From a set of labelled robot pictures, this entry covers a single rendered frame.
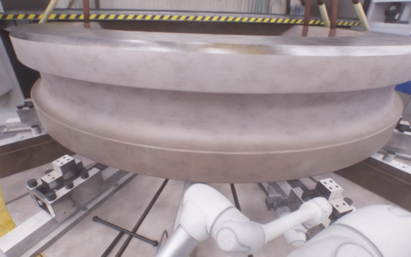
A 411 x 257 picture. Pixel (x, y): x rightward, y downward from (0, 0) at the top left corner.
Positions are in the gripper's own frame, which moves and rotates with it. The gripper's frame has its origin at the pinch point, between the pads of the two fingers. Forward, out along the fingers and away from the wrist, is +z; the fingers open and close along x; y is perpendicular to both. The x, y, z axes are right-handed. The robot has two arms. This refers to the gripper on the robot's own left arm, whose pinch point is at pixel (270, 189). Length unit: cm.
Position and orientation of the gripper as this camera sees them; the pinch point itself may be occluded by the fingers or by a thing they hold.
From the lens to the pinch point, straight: 147.8
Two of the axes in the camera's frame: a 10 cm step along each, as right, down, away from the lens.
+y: -0.2, 8.8, 4.8
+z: -1.1, -4.8, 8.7
